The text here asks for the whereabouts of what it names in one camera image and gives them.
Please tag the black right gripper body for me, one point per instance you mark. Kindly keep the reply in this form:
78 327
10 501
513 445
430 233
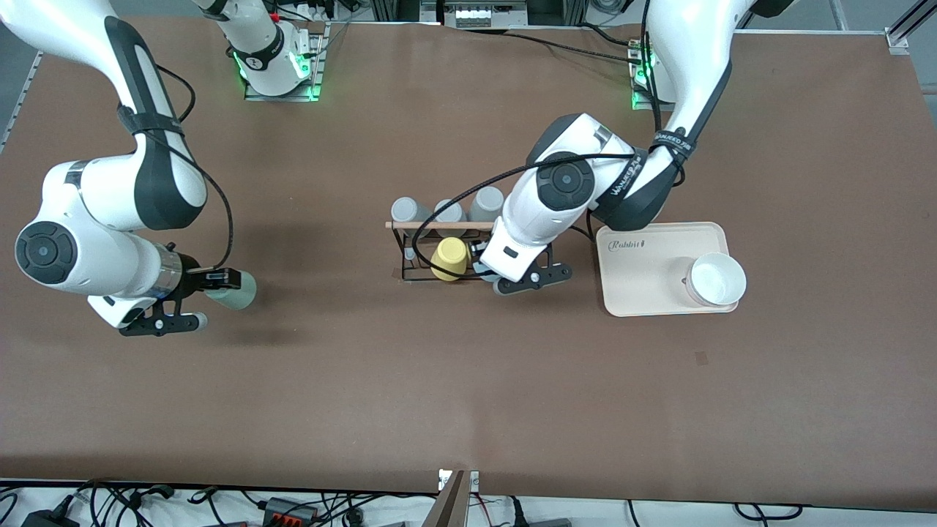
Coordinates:
190 276

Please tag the mint green cup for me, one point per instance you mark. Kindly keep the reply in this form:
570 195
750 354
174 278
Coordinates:
238 296

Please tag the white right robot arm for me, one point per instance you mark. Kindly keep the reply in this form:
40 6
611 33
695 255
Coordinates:
95 190

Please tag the yellow cup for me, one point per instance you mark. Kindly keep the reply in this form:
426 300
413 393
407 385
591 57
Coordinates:
449 258

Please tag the grey cup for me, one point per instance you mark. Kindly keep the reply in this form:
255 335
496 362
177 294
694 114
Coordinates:
487 205
451 214
408 210

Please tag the beige plastic tray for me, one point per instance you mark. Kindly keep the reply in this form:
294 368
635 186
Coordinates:
644 285

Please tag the white bowl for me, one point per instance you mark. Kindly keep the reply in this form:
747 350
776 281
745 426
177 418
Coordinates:
717 278

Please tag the white power strip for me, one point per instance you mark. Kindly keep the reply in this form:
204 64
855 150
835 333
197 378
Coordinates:
479 13

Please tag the power strip with red switches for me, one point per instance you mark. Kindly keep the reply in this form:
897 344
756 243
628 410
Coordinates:
289 511

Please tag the black power adapter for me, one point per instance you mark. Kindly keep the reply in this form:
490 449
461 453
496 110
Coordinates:
51 518

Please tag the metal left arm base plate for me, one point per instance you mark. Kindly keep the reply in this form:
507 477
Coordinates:
638 91

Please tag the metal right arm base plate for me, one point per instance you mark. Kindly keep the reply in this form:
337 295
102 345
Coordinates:
315 69

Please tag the small white label bracket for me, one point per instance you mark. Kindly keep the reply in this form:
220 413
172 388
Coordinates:
474 479

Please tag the brown wedge-shaped post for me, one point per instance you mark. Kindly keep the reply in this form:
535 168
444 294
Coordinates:
448 505

